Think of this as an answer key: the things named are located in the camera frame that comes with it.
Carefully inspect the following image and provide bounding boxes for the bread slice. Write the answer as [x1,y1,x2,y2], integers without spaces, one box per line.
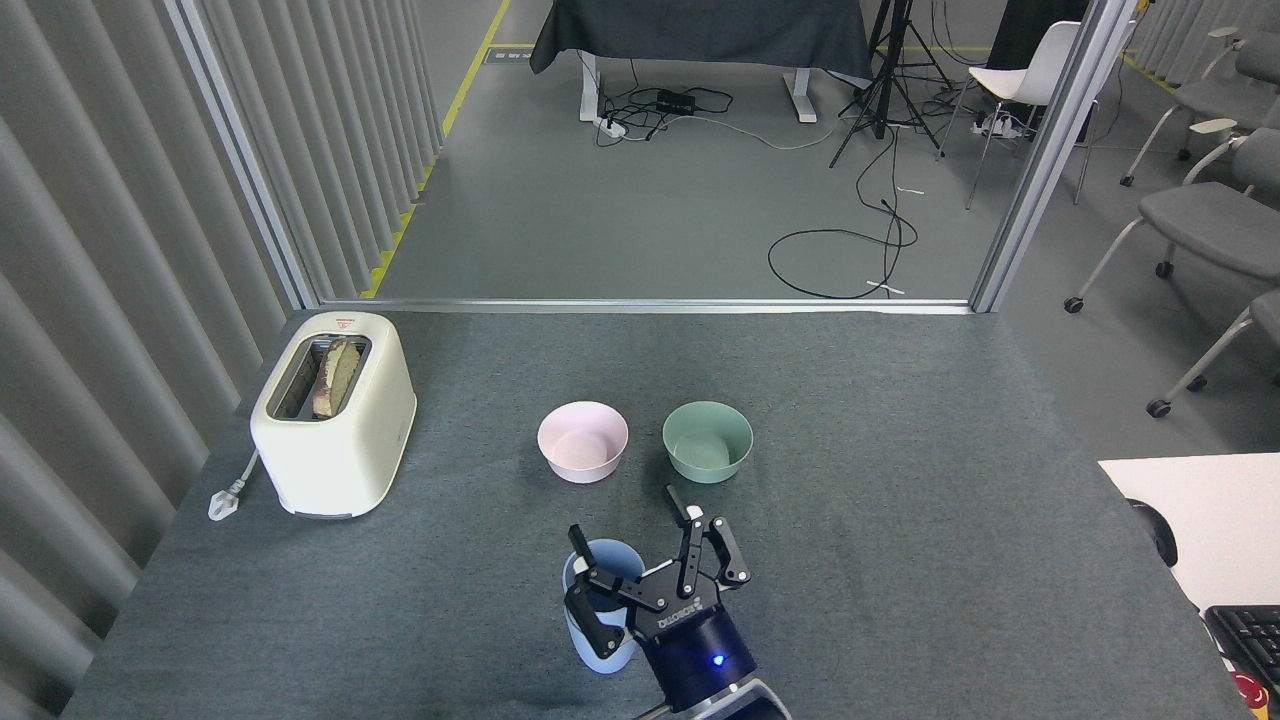
[311,338,364,420]

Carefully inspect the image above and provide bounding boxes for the pink bowl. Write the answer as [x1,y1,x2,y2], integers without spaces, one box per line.
[537,401,630,485]

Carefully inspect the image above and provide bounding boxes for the white toaster plug and cord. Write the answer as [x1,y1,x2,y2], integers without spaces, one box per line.
[207,449,261,523]

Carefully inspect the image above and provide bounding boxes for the red round object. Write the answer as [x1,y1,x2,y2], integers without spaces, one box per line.
[1229,669,1272,712]

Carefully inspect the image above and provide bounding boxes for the green bowl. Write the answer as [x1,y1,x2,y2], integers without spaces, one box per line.
[662,401,754,485]

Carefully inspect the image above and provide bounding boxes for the tangled black cables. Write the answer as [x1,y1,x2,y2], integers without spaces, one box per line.
[596,60,737,149]

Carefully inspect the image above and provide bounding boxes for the white floor cable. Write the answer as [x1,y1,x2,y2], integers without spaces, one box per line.
[688,113,873,153]

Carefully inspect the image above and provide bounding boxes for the looped black cable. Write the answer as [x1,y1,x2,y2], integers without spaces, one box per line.
[767,125,920,301]

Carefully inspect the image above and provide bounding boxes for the dark grey table cloth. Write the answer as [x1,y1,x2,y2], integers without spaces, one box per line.
[529,0,874,82]

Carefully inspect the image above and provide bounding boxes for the grey chair with armrests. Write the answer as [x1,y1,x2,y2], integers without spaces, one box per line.
[1119,25,1280,189]

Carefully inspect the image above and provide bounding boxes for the silver frame post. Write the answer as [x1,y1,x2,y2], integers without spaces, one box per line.
[969,0,1141,314]
[164,0,322,310]

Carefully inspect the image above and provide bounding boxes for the black tripod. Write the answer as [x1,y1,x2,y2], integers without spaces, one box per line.
[829,0,957,170]

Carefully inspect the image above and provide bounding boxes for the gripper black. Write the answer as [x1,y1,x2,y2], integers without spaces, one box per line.
[563,484,763,714]

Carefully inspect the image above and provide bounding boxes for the white chair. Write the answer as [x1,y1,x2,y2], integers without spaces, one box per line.
[935,21,1101,212]

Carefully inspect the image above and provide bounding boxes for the cream white toaster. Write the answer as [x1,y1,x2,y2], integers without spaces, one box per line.
[250,311,418,520]

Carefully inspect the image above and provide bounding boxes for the black keyboard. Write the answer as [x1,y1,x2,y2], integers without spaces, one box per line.
[1203,604,1280,693]

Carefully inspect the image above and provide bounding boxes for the white desk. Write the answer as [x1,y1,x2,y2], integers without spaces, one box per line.
[1097,452,1280,614]

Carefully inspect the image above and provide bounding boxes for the black round object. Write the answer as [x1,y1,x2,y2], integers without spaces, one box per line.
[1127,497,1180,569]

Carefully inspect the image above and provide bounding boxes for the silver frame rail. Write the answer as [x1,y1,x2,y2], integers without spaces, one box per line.
[318,297,977,317]

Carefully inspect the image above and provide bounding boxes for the grey chair on castors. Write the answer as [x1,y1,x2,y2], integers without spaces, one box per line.
[1145,289,1280,420]
[1062,127,1280,315]

